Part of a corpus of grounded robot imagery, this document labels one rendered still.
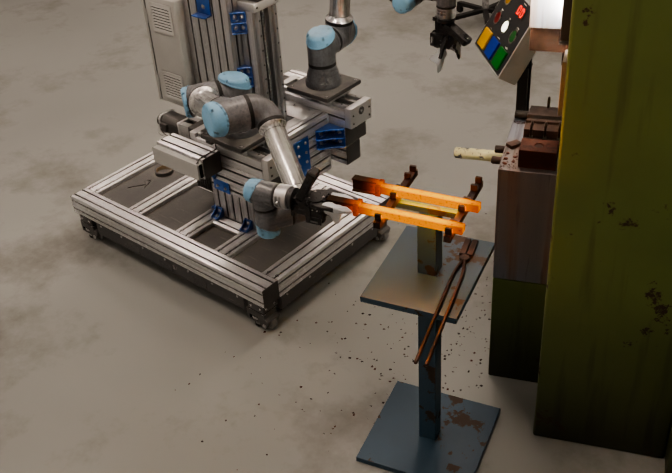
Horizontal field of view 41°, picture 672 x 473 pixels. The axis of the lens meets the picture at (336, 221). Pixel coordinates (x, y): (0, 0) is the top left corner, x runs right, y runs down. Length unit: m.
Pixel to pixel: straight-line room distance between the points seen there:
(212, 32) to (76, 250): 1.41
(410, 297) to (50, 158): 3.07
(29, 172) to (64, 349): 1.58
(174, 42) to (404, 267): 1.46
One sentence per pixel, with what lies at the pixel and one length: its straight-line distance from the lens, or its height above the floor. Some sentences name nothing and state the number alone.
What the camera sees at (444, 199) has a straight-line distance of 2.61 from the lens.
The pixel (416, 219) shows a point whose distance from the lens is 2.52.
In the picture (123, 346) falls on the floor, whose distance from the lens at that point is 3.82.
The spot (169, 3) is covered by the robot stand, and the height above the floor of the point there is 1.22.
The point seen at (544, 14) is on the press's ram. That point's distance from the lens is 2.82.
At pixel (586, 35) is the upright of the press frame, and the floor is 1.50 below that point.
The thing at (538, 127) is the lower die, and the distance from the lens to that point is 3.05.
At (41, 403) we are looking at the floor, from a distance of 3.68.
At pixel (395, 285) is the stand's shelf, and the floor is 0.75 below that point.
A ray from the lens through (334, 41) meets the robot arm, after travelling 3.71.
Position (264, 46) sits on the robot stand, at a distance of 3.58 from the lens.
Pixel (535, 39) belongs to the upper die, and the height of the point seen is 1.31.
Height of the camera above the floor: 2.43
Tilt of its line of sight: 34 degrees down
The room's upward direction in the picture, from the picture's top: 4 degrees counter-clockwise
